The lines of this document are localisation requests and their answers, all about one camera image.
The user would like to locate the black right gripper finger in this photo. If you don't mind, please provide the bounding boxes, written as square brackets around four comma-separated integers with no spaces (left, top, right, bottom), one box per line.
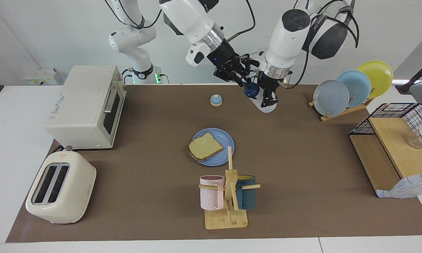
[214,68,245,87]
[237,53,260,85]

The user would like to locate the squeeze bottle with navy cap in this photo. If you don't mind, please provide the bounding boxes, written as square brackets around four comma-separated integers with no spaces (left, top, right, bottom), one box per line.
[244,83,278,113]

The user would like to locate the toasted bread slice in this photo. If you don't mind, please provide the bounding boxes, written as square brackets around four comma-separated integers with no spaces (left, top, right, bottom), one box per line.
[188,132,224,161]

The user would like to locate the grey plate in rack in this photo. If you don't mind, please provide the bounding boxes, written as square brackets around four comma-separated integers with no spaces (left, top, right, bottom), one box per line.
[313,79,350,117]

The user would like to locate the blue round plate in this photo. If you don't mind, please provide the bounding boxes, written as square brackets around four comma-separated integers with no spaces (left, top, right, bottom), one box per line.
[191,128,235,167]

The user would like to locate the wooden plate rack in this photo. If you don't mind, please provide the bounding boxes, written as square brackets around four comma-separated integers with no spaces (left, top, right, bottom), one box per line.
[309,98,375,122]

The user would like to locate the light blue plate in rack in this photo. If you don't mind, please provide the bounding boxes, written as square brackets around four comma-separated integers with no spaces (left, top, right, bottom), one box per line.
[337,70,372,108]

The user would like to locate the yellow plate in rack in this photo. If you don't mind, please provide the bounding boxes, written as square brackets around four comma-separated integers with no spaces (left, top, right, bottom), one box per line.
[357,60,394,99]

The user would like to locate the teal mug with yellow inside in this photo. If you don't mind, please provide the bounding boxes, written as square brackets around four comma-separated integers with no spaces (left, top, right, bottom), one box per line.
[235,175,257,210]

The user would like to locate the pink mug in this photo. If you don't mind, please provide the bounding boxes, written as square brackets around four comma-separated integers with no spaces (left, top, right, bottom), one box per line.
[200,175,225,211]

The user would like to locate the wooden mug tree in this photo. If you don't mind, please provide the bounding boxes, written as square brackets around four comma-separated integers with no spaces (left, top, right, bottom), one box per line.
[199,146,261,230]

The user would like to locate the brown table mat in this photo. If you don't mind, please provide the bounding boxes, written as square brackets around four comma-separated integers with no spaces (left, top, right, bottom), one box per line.
[5,84,422,244]

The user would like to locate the cream toaster oven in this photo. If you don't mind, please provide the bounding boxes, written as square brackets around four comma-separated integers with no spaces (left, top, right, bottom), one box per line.
[44,65,127,150]

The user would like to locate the clear glass cup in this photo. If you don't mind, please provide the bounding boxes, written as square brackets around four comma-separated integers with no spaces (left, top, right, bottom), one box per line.
[407,135,422,150]

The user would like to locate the white blue patterned cloth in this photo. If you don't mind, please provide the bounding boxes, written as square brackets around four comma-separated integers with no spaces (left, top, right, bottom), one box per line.
[376,171,422,199]

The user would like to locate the cream two-slot toaster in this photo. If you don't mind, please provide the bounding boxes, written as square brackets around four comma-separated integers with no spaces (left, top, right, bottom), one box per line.
[25,146,97,225]

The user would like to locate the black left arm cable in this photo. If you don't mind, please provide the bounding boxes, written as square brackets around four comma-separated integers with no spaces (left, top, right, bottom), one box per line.
[283,0,359,89]

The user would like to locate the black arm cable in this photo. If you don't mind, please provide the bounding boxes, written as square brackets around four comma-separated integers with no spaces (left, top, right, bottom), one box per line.
[104,0,256,40]
[283,0,359,89]

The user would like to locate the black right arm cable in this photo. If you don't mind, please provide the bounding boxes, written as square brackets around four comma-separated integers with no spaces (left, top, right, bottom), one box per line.
[104,0,256,40]

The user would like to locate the wooden shelf wire basket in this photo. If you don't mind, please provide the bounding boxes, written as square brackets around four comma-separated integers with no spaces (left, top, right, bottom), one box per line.
[349,118,422,198]

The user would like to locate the black wire basket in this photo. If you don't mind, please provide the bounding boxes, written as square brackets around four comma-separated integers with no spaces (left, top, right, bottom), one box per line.
[349,103,422,162]

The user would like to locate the white wall socket box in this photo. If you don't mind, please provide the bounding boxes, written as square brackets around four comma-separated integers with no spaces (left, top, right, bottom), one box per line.
[24,68,63,85]

